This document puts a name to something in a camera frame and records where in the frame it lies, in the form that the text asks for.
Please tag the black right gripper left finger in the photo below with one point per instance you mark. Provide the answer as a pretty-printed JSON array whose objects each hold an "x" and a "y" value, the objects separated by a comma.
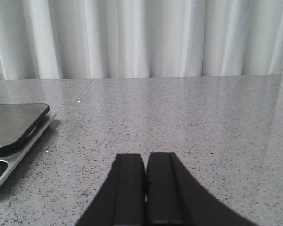
[{"x": 121, "y": 199}]

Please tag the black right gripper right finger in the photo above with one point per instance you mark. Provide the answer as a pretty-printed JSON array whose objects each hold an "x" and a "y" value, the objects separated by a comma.
[{"x": 176, "y": 198}]

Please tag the silver black kitchen scale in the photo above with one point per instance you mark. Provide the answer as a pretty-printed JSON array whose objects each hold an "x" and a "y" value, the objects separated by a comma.
[{"x": 21, "y": 125}]

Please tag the white pleated curtain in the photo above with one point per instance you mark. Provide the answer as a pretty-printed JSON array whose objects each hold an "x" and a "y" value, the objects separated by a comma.
[{"x": 55, "y": 39}]

